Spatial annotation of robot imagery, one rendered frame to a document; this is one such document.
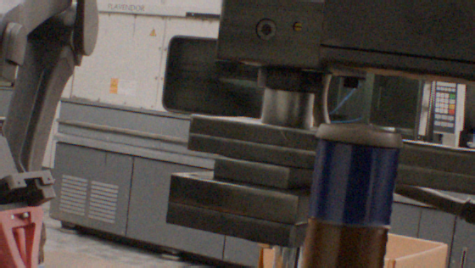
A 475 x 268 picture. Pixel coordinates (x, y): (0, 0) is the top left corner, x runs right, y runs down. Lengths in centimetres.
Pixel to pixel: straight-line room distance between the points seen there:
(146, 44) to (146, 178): 91
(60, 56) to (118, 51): 542
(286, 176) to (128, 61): 582
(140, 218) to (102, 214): 33
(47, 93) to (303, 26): 49
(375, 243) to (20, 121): 71
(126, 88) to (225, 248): 133
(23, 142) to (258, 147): 44
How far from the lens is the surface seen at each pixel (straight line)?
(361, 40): 62
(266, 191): 63
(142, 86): 637
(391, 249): 355
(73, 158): 671
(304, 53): 65
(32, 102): 108
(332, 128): 40
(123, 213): 643
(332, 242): 40
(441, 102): 523
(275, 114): 69
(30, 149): 106
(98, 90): 660
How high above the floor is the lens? 121
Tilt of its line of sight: 3 degrees down
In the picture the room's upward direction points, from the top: 7 degrees clockwise
